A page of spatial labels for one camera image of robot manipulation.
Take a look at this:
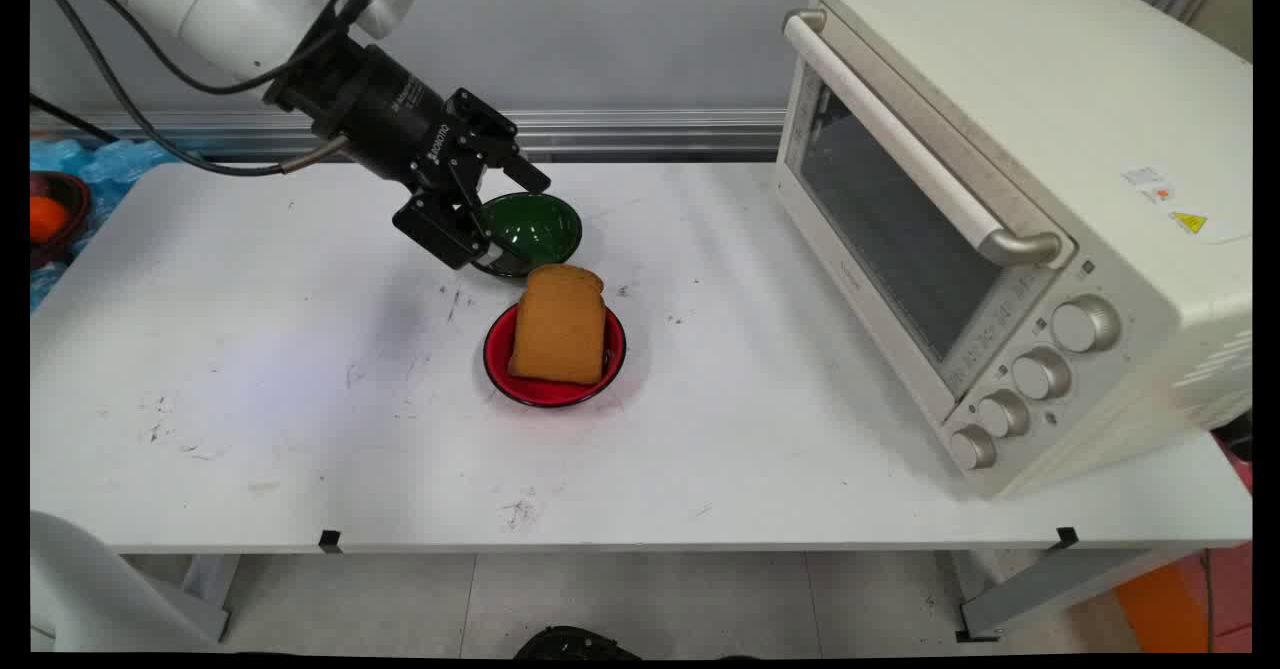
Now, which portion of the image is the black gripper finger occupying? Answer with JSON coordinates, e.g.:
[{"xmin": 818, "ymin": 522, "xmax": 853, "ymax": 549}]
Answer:
[
  {"xmin": 446, "ymin": 88, "xmax": 553, "ymax": 196},
  {"xmin": 391, "ymin": 163, "xmax": 493, "ymax": 271}
]

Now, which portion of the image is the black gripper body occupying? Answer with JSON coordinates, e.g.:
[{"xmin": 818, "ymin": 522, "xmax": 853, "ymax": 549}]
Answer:
[{"xmin": 264, "ymin": 33, "xmax": 473, "ymax": 193}]

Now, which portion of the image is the oven door with handle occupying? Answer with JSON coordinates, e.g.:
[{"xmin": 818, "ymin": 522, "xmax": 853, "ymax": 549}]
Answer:
[{"xmin": 772, "ymin": 7, "xmax": 1079, "ymax": 422}]

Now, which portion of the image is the dark green bowl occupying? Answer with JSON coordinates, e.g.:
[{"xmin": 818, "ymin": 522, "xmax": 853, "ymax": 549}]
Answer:
[{"xmin": 470, "ymin": 192, "xmax": 583, "ymax": 280}]

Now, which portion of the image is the red plate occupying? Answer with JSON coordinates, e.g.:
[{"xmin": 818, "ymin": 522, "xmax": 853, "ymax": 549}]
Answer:
[{"xmin": 483, "ymin": 301, "xmax": 628, "ymax": 409}]

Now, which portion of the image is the brown bread slice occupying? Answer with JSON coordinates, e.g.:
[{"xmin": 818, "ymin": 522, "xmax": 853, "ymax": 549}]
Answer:
[{"xmin": 508, "ymin": 264, "xmax": 608, "ymax": 386}]

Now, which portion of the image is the dark brown bowl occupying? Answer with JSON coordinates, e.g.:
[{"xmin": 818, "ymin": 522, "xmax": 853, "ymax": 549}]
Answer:
[{"xmin": 30, "ymin": 171, "xmax": 93, "ymax": 270}]

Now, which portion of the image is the orange fruit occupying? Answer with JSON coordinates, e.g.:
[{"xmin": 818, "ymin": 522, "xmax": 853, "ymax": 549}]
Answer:
[{"xmin": 30, "ymin": 196, "xmax": 69, "ymax": 245}]

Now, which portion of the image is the grey table leg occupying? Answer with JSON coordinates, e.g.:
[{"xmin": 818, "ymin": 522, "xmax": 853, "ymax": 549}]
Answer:
[
  {"xmin": 180, "ymin": 553, "xmax": 241, "ymax": 642},
  {"xmin": 955, "ymin": 547, "xmax": 1191, "ymax": 643}
]

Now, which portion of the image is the black object on floor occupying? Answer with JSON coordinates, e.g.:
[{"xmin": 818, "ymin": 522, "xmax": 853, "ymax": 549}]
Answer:
[{"xmin": 514, "ymin": 626, "xmax": 642, "ymax": 660}]

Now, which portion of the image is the white rounded plastic object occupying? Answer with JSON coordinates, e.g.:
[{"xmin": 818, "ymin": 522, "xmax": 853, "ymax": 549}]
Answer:
[{"xmin": 30, "ymin": 509, "xmax": 227, "ymax": 654}]

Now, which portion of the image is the cream toaster oven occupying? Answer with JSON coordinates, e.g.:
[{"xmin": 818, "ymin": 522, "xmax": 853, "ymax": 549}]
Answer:
[{"xmin": 775, "ymin": 0, "xmax": 1253, "ymax": 498}]

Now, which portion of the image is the small silver oven knob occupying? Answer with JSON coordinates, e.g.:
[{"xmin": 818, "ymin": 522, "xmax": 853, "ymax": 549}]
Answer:
[{"xmin": 949, "ymin": 425, "xmax": 998, "ymax": 472}]

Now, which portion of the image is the large silver oven knob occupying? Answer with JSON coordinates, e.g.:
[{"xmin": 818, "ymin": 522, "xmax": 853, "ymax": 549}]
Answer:
[{"xmin": 1050, "ymin": 295, "xmax": 1121, "ymax": 354}]

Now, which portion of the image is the white label sticker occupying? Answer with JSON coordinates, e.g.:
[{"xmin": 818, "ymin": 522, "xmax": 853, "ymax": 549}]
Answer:
[{"xmin": 1122, "ymin": 165, "xmax": 1176, "ymax": 205}]

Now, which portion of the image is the orange box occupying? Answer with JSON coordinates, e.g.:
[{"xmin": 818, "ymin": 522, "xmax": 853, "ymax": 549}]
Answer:
[{"xmin": 1114, "ymin": 559, "xmax": 1213, "ymax": 654}]

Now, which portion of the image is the aluminium rail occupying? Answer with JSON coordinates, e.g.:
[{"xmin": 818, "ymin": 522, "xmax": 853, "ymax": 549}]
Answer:
[{"xmin": 30, "ymin": 109, "xmax": 786, "ymax": 162}]

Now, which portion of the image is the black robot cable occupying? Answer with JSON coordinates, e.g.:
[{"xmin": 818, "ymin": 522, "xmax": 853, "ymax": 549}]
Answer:
[{"xmin": 55, "ymin": 0, "xmax": 379, "ymax": 96}]

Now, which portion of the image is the thin black cable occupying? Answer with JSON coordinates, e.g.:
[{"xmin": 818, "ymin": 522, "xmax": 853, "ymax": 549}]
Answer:
[{"xmin": 30, "ymin": 95, "xmax": 121, "ymax": 143}]

